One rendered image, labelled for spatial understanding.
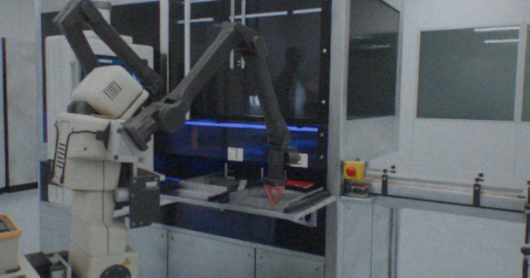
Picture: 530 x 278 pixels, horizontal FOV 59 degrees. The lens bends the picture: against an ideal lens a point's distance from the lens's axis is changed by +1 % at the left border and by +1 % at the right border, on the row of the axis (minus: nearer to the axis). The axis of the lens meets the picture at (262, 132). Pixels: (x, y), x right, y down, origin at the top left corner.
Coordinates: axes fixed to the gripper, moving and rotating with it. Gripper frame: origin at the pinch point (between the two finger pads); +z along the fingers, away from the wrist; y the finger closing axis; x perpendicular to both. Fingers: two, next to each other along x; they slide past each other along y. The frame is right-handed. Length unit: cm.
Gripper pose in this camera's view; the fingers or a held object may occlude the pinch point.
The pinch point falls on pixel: (273, 203)
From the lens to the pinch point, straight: 174.7
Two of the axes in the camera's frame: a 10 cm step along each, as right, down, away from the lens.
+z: -0.7, 10.0, 0.0
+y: 5.1, 0.3, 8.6
